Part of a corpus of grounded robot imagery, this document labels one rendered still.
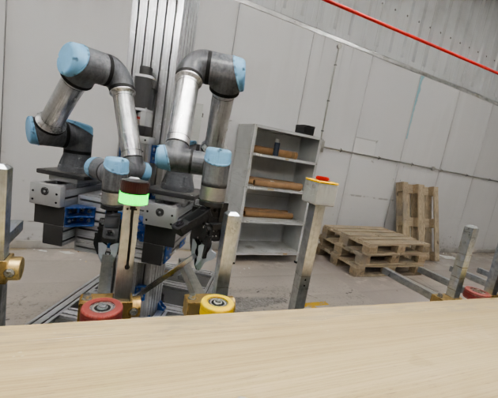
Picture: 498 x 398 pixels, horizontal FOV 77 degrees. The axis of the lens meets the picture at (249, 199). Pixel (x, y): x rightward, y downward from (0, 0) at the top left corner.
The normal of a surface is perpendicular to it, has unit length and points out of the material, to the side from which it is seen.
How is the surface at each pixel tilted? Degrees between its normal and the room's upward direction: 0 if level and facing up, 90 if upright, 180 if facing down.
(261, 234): 90
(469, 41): 90
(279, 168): 90
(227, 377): 0
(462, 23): 90
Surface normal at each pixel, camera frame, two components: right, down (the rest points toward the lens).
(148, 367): 0.17, -0.97
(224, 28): 0.42, 0.21
